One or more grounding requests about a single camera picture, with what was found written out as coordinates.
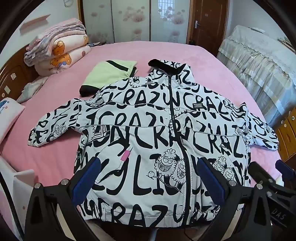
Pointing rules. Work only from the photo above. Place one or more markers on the wooden drawer cabinet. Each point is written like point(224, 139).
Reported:
point(289, 132)

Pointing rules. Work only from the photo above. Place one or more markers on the small dark device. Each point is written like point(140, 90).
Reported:
point(95, 44)

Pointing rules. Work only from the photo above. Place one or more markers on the pink wall shelf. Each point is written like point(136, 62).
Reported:
point(34, 22)

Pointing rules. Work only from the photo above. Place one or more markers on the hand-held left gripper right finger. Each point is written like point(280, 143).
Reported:
point(211, 183)

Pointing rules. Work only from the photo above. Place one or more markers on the pink fleece bed blanket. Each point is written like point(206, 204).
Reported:
point(57, 143)

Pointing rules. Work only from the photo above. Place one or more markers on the white pink pillow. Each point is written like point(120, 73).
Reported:
point(9, 115)

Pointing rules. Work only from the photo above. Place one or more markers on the lace covered furniture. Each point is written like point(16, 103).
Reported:
point(261, 64)

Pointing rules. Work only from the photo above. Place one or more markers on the brown wooden door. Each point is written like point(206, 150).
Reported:
point(210, 23)

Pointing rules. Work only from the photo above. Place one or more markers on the floral sliding door wardrobe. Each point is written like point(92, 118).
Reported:
point(131, 20)

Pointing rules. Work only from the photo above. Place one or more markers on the white crumpled cloth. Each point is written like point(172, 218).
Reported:
point(30, 89)

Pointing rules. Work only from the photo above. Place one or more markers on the bear print folded quilt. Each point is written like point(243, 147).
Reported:
point(69, 55)

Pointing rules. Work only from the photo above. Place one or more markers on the wooden headboard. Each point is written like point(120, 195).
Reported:
point(16, 76)

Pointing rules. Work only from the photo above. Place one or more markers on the white bedside furniture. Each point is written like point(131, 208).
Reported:
point(20, 183)

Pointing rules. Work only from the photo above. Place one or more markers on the pale green folded garment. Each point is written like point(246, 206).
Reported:
point(104, 74)

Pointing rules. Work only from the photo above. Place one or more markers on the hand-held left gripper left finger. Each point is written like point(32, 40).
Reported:
point(86, 178)

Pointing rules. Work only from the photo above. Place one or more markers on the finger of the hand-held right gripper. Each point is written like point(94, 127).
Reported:
point(284, 167)
point(261, 171)

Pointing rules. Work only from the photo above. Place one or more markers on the white black printed jacket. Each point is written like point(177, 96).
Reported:
point(143, 139)

